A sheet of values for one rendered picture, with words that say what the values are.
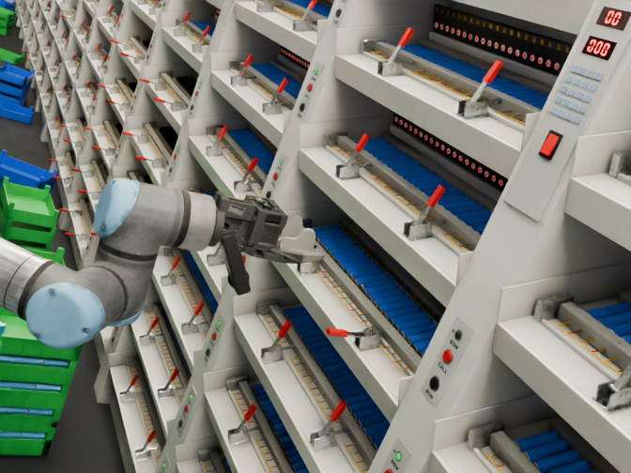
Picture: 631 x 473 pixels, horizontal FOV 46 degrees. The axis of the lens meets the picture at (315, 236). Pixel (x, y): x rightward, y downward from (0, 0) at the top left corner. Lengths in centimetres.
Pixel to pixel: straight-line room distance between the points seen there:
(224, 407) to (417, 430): 71
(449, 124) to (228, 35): 113
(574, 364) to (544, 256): 14
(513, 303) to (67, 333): 58
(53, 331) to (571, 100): 72
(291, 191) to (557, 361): 80
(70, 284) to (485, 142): 60
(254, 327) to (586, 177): 88
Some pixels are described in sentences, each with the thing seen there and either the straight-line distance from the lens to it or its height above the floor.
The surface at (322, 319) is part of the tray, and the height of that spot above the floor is 92.
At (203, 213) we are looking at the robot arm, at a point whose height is 107.
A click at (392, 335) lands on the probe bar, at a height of 99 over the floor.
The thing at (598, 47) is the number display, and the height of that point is 149.
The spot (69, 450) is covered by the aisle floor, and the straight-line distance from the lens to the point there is 235.
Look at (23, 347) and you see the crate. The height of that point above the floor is 35.
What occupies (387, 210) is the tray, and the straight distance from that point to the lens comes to 124.
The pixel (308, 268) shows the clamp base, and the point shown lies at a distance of 141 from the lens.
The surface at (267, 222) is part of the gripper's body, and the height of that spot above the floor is 108.
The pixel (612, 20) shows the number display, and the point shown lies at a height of 153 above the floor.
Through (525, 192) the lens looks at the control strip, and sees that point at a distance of 96.
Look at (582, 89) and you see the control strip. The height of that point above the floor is 144.
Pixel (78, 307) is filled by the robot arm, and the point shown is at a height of 95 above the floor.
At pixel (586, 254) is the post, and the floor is 126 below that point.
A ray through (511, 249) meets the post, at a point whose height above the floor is 123.
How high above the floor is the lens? 142
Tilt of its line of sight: 16 degrees down
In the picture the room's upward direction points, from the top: 22 degrees clockwise
